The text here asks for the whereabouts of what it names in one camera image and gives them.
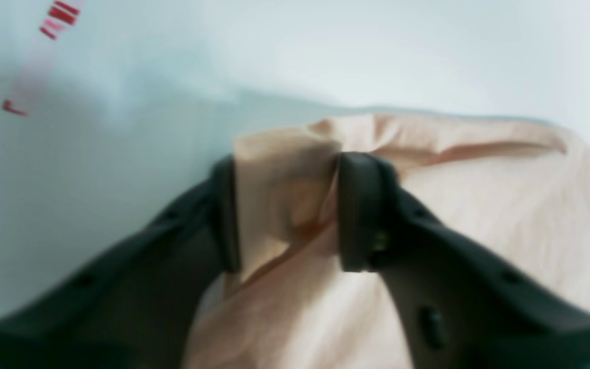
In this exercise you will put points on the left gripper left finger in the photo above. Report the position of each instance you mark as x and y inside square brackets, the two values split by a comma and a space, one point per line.
[133, 306]

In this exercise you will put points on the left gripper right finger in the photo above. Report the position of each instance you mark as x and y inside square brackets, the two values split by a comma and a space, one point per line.
[460, 305]

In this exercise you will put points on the red tape rectangle marking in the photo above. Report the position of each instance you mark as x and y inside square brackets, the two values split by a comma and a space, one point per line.
[29, 46]

